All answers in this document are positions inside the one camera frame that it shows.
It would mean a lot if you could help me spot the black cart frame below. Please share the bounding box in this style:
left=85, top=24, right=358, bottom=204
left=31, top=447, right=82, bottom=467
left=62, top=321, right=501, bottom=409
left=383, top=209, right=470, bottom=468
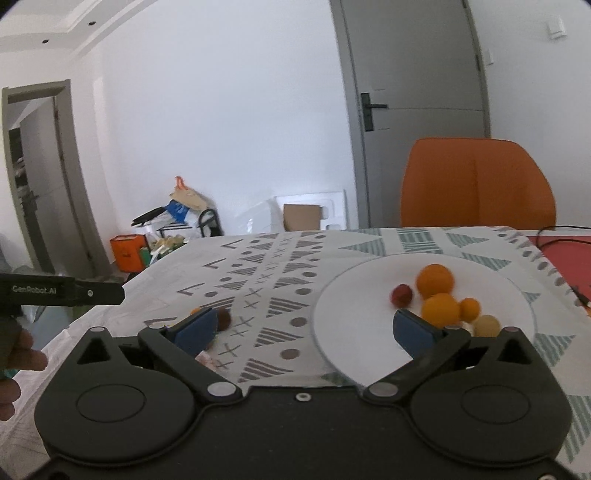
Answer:
left=197, top=208, right=223, bottom=238

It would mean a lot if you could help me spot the patterned white tablecloth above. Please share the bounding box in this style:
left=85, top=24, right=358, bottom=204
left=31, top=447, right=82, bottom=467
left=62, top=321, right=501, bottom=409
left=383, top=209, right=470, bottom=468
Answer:
left=1, top=227, right=590, bottom=479

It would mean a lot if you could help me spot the white round plate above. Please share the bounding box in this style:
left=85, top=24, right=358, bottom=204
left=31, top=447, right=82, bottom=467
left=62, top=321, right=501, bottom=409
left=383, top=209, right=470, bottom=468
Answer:
left=311, top=252, right=538, bottom=387

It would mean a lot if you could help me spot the grey door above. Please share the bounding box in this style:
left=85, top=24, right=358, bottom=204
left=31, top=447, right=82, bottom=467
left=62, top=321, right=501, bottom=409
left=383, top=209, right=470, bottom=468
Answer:
left=330, top=0, right=490, bottom=227

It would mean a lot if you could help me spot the person's left hand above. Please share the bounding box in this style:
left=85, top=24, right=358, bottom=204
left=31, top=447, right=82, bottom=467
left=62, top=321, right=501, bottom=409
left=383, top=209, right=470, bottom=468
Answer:
left=0, top=330, right=48, bottom=422

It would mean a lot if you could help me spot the large orange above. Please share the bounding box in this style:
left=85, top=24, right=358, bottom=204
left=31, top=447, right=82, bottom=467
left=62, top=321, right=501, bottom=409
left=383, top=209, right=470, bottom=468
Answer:
left=416, top=264, right=455, bottom=299
left=421, top=293, right=461, bottom=328

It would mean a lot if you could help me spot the orange chair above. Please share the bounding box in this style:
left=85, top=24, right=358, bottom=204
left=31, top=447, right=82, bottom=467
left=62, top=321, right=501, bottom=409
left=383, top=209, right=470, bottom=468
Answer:
left=400, top=138, right=557, bottom=230

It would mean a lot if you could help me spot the paper bag on pile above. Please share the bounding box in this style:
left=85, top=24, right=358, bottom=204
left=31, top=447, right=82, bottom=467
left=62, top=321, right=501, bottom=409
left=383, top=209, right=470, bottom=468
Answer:
left=169, top=176, right=208, bottom=211

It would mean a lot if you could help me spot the brown round fruit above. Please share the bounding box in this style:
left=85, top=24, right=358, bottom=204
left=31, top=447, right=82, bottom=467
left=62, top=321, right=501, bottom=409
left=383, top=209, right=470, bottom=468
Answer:
left=215, top=308, right=232, bottom=332

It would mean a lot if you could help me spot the black door handle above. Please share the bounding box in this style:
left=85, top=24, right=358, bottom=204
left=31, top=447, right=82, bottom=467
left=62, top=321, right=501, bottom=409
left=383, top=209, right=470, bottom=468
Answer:
left=361, top=93, right=389, bottom=132

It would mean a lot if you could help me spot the cardboard box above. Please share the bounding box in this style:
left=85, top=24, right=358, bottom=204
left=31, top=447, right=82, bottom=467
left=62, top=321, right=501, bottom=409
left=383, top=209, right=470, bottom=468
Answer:
left=283, top=204, right=322, bottom=231

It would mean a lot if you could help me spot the large orange lower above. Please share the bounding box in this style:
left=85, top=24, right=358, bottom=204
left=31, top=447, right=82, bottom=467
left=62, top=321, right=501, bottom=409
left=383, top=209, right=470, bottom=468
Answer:
left=421, top=293, right=461, bottom=328

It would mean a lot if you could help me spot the small orange kumquat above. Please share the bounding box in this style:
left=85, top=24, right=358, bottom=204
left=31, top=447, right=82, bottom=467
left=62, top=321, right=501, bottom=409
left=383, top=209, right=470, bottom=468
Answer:
left=459, top=298, right=481, bottom=323

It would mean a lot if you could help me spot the orange box on floor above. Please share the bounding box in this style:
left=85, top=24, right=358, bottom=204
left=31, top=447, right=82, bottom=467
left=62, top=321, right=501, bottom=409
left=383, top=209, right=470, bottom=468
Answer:
left=109, top=234, right=148, bottom=273

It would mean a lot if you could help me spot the red orange table mat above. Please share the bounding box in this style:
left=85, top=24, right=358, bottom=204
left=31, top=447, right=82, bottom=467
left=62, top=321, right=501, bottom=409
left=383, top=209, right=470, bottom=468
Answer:
left=528, top=225, right=590, bottom=314

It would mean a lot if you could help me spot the white foam board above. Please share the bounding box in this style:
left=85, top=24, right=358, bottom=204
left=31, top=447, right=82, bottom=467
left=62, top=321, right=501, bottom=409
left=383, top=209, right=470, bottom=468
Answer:
left=274, top=191, right=348, bottom=231

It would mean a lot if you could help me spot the black cable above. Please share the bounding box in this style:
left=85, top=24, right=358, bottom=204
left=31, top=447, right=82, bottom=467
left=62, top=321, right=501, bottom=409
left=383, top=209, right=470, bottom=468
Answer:
left=535, top=224, right=591, bottom=305

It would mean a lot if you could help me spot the peeled pomelo segment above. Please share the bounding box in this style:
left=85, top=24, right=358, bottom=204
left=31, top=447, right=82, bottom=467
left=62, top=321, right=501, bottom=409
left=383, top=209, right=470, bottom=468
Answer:
left=195, top=340, right=217, bottom=371

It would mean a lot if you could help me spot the left grey door frame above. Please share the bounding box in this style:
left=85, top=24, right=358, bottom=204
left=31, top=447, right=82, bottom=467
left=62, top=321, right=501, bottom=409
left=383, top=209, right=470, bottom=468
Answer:
left=1, top=80, right=111, bottom=279

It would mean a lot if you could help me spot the red small fruit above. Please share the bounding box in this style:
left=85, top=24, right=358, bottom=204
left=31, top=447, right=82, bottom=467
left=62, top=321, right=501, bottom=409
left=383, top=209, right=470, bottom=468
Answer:
left=391, top=284, right=414, bottom=308

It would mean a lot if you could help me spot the pale yellow round fruit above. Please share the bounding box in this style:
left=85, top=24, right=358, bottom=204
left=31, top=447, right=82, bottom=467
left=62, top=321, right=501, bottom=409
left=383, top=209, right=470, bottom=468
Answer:
left=472, top=315, right=502, bottom=338

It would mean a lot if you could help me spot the large orange upper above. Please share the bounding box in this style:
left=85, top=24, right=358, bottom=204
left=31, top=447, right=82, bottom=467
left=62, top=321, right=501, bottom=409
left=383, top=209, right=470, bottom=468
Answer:
left=416, top=264, right=455, bottom=299

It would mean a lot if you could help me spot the white light switch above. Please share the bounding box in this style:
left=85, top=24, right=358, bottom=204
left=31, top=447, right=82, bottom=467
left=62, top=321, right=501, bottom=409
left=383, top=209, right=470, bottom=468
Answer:
left=546, top=16, right=567, bottom=40

